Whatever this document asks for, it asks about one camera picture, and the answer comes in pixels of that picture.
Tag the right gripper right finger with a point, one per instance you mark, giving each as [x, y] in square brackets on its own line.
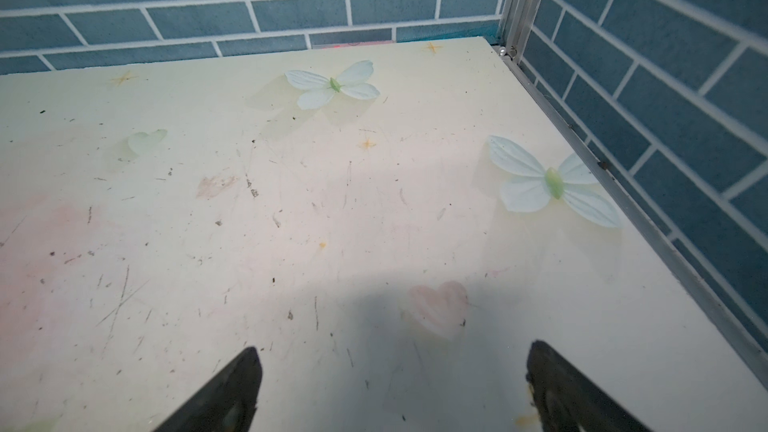
[567, 400]

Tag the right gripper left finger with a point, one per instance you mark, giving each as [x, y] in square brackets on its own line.
[227, 402]

